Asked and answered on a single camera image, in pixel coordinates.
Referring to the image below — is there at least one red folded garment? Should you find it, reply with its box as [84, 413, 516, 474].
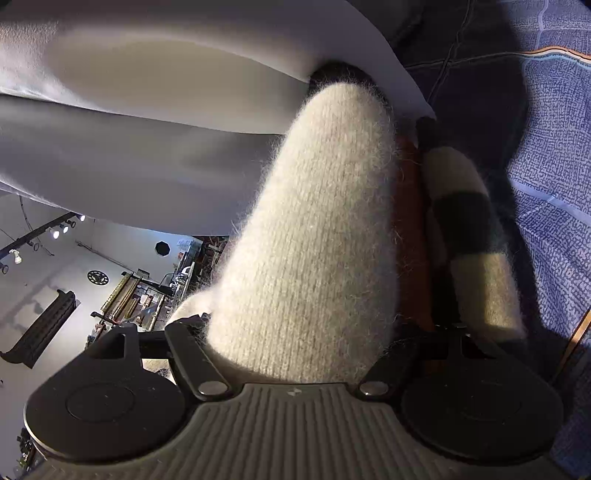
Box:
[393, 136, 434, 331]

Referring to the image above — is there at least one blue plaid bed sheet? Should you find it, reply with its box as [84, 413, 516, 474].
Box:
[393, 1, 590, 477]

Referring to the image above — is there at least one white and black fuzzy sweater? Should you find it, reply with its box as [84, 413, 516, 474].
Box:
[173, 62, 527, 384]

